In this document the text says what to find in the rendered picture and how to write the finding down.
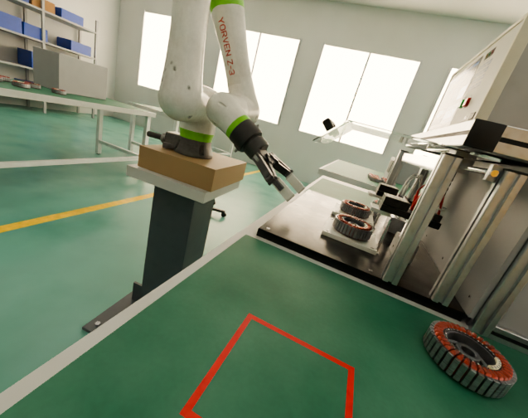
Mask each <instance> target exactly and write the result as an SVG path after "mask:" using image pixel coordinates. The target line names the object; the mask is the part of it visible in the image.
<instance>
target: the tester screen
mask: <svg viewBox="0 0 528 418"><path fill-rule="evenodd" d="M479 62H480V61H478V62H477V63H476V64H474V65H473V66H472V67H470V68H469V69H468V70H466V71H465V72H463V73H462V74H461V75H460V76H459V77H457V78H456V79H455V80H453V81H452V82H450V84H449V86H448V88H447V91H446V93H445V95H444V97H443V99H442V102H441V104H440V106H439V107H438V110H437V113H436V115H435V116H434V119H433V121H432V122H434V121H436V120H438V119H441V121H442V119H443V117H444V115H445V112H446V110H447V108H448V107H450V106H452V105H455V104H456V103H458V102H459V103H460V101H461V99H462V97H461V98H459V99H457V100H455V101H453V102H452V103H450V102H451V100H452V98H453V95H454V93H455V92H456V91H458V90H460V89H462V88H463V87H464V86H466V85H467V86H468V84H469V82H470V80H471V79H472V76H473V74H474V72H475V70H476V69H477V66H478V64H479ZM440 110H443V112H442V114H441V117H439V118H437V119H436V117H437V115H438V112H439V111H440ZM441 121H440V123H441ZM450 122H451V121H450ZM450 122H447V123H445V124H450ZM440 123H439V124H436V125H434V126H431V127H429V129H433V128H437V127H439V126H443V125H445V124H440Z"/></svg>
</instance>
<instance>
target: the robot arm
mask: <svg viewBox="0 0 528 418"><path fill-rule="evenodd" d="M209 11H210V12H211V17H212V21H213V24H214V27H215V30H216V35H217V38H218V42H219V45H220V51H221V55H222V58H223V62H224V67H225V75H226V80H227V86H228V92H217V91H215V90H213V89H212V88H210V87H208V86H205V85H203V84H202V79H203V62H204V51H205V42H206V29H207V22H208V16H209ZM157 97H158V102H159V104H160V107H161V108H162V110H163V112H164V113H165V114H166V115H167V116H168V117H170V118H171V119H174V120H176V121H180V127H179V128H180V133H178V132H175V131H167V132H166V133H162V134H158V133H154V132H152V131H147V136H148V137H151V138H154V139H159V140H161V142H162V147H163V148H168V149H173V150H174V151H175V152H176V153H179V154H182V155H185V156H188V157H192V158H200V159H212V157H213V153H212V151H211V142H212V139H213V137H214V135H215V130H216V127H217V128H218V129H220V130H221V131H222V132H223V133H224V134H225V135H226V136H227V137H228V138H229V140H230V141H231V142H232V143H233V144H234V146H235V147H236V149H235V150H234V151H235V153H236V152H237V151H239V152H242V153H243V152H245V154H246V155H247V156H248V157H249V158H250V159H251V160H253V161H254V162H255V164H256V166H257V167H258V169H259V170H260V172H261V174H262V176H263V177H264V180H265V181H266V182H267V183H268V184H269V185H271V184H272V185H273V186H274V187H275V188H276V189H277V191H278V192H279V193H280V194H281V195H282V197H283V198H284V199H285V200H286V201H287V202H288V201H289V200H290V199H292V198H293V197H294V196H295V194H294V193H293V192H292V191H291V190H290V188H289V187H288V186H287V185H286V184H285V183H284V181H283V180H282V179H281V178H280V177H277V175H276V173H275V171H274V169H275V170H276V171H278V172H279V173H281V174H282V175H284V176H285V177H286V178H285V179H286V180H287V181H288V182H289V184H290V185H291V186H292V187H293V188H294V189H295V191H296V192H297V193H298V194H299V193H301V192H302V191H303V190H304V189H305V186H304V185H303V184H302V183H301V182H300V181H299V180H298V179H297V178H296V177H295V176H294V175H293V170H292V169H290V168H289V167H288V166H287V165H286V164H284V163H283V162H282V161H281V160H280V159H279V158H278V157H276V155H275V154H274V153H273V152H271V153H269V152H268V151H267V148H268V146H269V143H268V142H267V141H266V140H265V139H264V138H263V136H262V131H261V130H260V129H259V124H257V125H256V124H255V122H256V121H257V120H258V118H259V114H260V108H259V103H258V100H257V96H256V94H255V90H254V83H253V79H252V75H251V69H250V64H249V54H248V47H247V38H246V26H245V6H244V0H172V16H171V25H170V32H169V38H168V44H167V54H166V59H165V63H164V68H163V72H162V79H161V83H160V86H159V90H158V95H157Z"/></svg>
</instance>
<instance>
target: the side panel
mask: <svg viewBox="0 0 528 418"><path fill-rule="evenodd" d="M465 323H466V325H468V326H469V327H468V328H469V330H471V331H473V332H475V333H480V334H481V335H482V336H485V337H487V338H490V339H492V340H494V341H497V342H499V343H502V344H504V345H506V346H508V347H510V348H514V349H515V350H517V351H520V352H523V353H525V354H527V355H528V239H527V241H526V242H525V244H524V245H523V246H522V247H521V249H520V251H519V252H518V254H517V255H516V257H515V259H514V260H513V261H512V262H511V264H510V266H509V267H508V269H507V270H506V272H505V273H504V275H503V276H502V277H501V279H500V280H499V282H498V283H497V285H496V287H495V288H494V290H493V291H492V292H491V294H490V295H489V297H488V298H487V300H486V301H485V303H484V304H483V306H482V307H481V308H480V310H479V311H478V313H477V315H476V316H475V318H469V317H468V318H467V320H466V322H465Z"/></svg>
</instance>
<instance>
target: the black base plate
mask: <svg viewBox="0 0 528 418"><path fill-rule="evenodd" d="M336 203H339V204H341V203H342V201H339V200H337V199H335V198H332V197H328V196H325V195H322V194H320V193H317V192H314V191H311V190H307V191H306V192H305V193H304V194H303V195H301V196H300V197H298V198H297V199H296V200H295V201H293V202H292V203H290V204H289V205H288V206H286V207H285V208H284V209H283V210H282V211H280V212H279V213H277V214H276V215H275V216H273V217H272V218H271V219H269V220H268V221H266V222H265V223H264V224H263V225H262V226H260V227H259V228H258V231H257V234H256V235H257V236H260V237H262V238H264V239H266V240H268V241H272V242H273V243H276V244H278V245H281V246H283V247H285V248H288V249H290V250H293V251H295V252H298V253H299V254H301V255H305V256H306V257H309V258H311V259H313V260H316V261H318V262H321V263H323V264H325V265H328V266H331V267H332V268H334V269H337V270H340V271H342V272H344V273H347V274H349V275H352V276H354V277H356V278H358V279H361V280H364V281H365V282H367V283H370V284H373V285H375V286H377V287H380V288H382V289H385V290H387V291H389V292H391V293H393V294H397V295H399V296H401V297H403V298H405V299H408V300H410V301H413V302H415V303H417V304H420V305H423V306H424V307H426V308H429V309H432V310H434V311H436V312H438V313H441V314H444V315H446V316H448V317H450V318H453V319H456V320H457V321H459V322H461V320H462V319H463V317H464V315H465V312H464V310H463V308H462V307H461V305H460V303H459V302H458V300H457V299H456V297H455V295H454V297H453V299H452V301H451V302H450V304H449V306H448V307H446V306H444V305H442V304H441V303H440V302H438V303H436V302H434V301H433V300H432V299H431V297H432V296H430V295H429V292H430V290H431V289H432V288H433V286H434V284H435V282H436V280H437V278H438V277H439V275H440V274H441V273H440V271H439V269H438V267H437V266H436V264H435V263H434V261H433V259H432V258H431V256H430V254H429V253H428V251H427V250H426V248H425V247H424V244H423V243H422V241H421V240H420V242H419V250H418V252H417V253H416V255H415V257H414V259H413V261H412V263H411V264H408V265H407V267H406V269H405V271H404V273H403V275H402V276H401V278H400V281H399V283H398V284H397V286H396V285H393V284H392V283H391V282H389V281H388V282H386V281H384V280H383V279H382V277H383V276H382V273H383V271H384V269H385V267H386V264H387V262H388V260H389V258H390V256H391V252H390V244H391V242H392V240H393V239H394V237H395V234H394V233H391V232H388V231H387V233H386V235H385V238H384V240H383V241H382V243H381V246H380V249H379V250H378V252H379V254H378V255H372V254H371V253H368V252H366V251H363V250H360V249H358V248H356V247H354V246H351V245H348V244H345V243H343V242H340V241H337V240H335V239H332V238H330V237H328V236H325V235H322V230H323V228H324V226H325V225H326V223H327V220H328V218H329V217H331V218H333V219H335V217H336V215H333V214H332V210H333V208H334V206H335V205H336ZM386 218H387V216H382V215H380V216H379V217H378V220H377V222H376V224H375V229H374V230H373V234H375V242H376V246H377V245H378V243H379V241H380V238H381V236H382V234H383V232H384V230H385V227H384V224H385V220H386Z"/></svg>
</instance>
